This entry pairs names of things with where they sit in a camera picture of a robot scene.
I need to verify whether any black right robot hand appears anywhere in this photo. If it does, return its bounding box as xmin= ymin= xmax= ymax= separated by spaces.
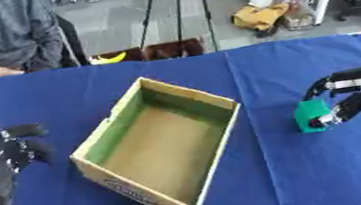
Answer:
xmin=298 ymin=66 xmax=361 ymax=131

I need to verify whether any person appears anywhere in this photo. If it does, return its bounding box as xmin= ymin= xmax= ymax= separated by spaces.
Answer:
xmin=0 ymin=0 xmax=71 ymax=87

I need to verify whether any person's hand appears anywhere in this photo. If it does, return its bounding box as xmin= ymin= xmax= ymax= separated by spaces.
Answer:
xmin=0 ymin=62 xmax=28 ymax=79

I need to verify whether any brown box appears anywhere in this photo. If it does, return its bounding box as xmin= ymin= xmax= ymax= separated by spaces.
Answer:
xmin=90 ymin=35 xmax=209 ymax=70

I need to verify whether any yellow banana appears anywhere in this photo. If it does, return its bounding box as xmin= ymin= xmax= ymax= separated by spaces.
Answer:
xmin=89 ymin=50 xmax=129 ymax=68

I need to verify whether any black tripod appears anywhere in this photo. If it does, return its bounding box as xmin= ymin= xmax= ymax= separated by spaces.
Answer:
xmin=132 ymin=0 xmax=222 ymax=64

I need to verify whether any green block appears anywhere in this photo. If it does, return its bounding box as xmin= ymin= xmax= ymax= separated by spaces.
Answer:
xmin=292 ymin=96 xmax=337 ymax=136

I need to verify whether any tan cardboard box green inside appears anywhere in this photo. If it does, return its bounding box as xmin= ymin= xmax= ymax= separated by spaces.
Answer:
xmin=59 ymin=63 xmax=257 ymax=205

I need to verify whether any yellow bag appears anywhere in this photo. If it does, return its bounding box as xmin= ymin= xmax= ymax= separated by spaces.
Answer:
xmin=229 ymin=0 xmax=294 ymax=36

